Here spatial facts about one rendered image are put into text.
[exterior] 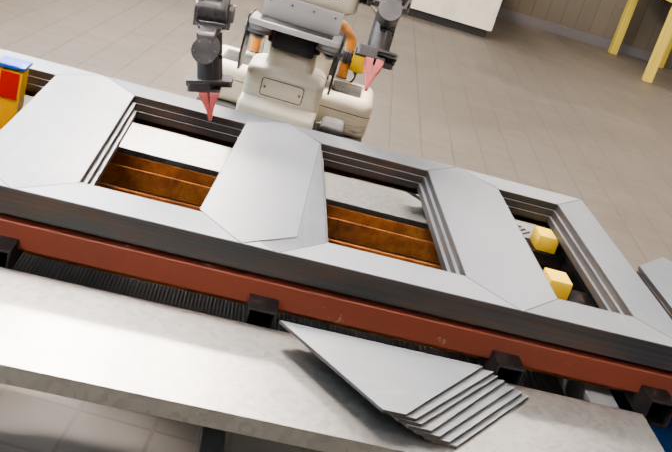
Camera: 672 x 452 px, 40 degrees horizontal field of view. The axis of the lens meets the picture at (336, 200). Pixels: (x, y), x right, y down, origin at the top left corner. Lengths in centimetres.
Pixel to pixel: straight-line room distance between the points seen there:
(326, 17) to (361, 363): 127
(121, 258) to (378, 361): 47
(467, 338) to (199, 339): 48
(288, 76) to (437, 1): 775
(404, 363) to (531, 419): 23
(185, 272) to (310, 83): 111
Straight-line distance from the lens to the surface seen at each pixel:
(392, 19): 220
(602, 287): 196
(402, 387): 144
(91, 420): 252
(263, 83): 260
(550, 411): 163
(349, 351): 149
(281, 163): 197
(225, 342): 149
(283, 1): 252
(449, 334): 166
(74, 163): 173
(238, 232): 159
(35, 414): 252
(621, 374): 178
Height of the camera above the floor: 152
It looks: 21 degrees down
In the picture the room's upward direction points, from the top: 17 degrees clockwise
